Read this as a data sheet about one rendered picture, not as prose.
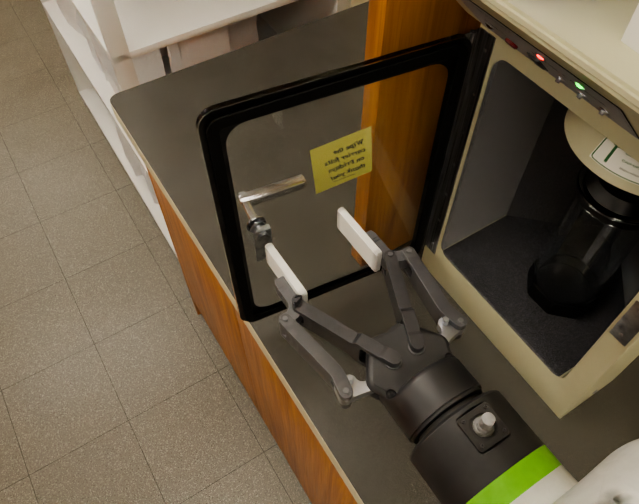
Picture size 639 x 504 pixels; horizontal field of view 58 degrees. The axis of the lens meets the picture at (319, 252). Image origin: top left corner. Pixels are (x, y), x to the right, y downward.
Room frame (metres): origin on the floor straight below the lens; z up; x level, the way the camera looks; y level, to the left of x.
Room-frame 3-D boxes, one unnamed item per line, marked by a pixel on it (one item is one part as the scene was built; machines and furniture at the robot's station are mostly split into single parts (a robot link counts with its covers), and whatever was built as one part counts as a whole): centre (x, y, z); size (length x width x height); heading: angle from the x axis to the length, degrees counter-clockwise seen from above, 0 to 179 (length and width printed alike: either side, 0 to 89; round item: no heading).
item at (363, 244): (0.35, -0.04, 1.28); 0.07 x 0.01 x 0.03; 32
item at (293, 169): (0.48, -0.02, 1.19); 0.30 x 0.01 x 0.40; 115
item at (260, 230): (0.42, 0.07, 1.18); 0.02 x 0.02 x 0.06; 25
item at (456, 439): (0.14, -0.12, 1.28); 0.09 x 0.06 x 0.12; 122
